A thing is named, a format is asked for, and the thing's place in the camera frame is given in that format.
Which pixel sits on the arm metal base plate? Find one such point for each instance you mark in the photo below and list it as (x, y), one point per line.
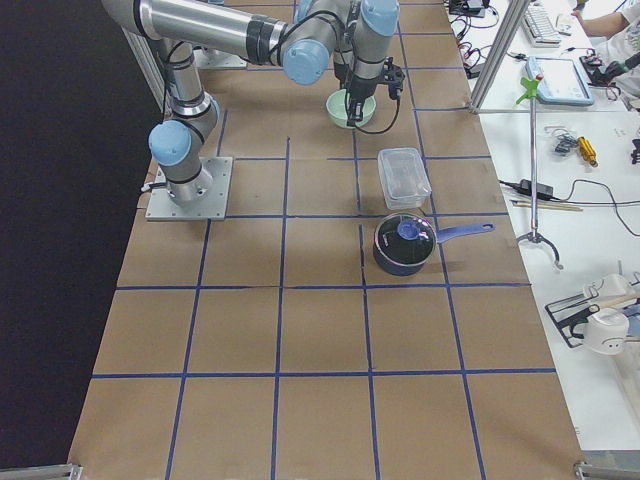
(206, 197)

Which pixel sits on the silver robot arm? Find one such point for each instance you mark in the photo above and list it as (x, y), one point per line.
(352, 36)

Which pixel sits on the yellow screwdriver tool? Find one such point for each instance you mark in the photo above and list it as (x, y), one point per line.
(587, 151)

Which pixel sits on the aluminium frame post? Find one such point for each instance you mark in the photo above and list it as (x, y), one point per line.
(505, 34)

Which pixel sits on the white smiley cup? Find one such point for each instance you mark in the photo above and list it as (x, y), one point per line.
(606, 331)

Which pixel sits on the black power adapter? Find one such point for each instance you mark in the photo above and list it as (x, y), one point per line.
(524, 187)

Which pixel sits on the silver stand with green clip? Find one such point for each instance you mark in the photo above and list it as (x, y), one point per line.
(530, 86)

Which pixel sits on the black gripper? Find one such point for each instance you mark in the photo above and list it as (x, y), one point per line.
(359, 89)

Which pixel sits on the green bowl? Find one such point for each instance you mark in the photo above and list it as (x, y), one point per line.
(336, 109)

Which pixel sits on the clear plastic food container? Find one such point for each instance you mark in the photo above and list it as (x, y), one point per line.
(403, 178)

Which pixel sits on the white keyboard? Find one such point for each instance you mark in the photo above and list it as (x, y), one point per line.
(537, 25)

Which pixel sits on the dark blue saucepan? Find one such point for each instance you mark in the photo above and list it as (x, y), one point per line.
(403, 242)

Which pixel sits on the blue tablet device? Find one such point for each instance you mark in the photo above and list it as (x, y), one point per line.
(563, 81)

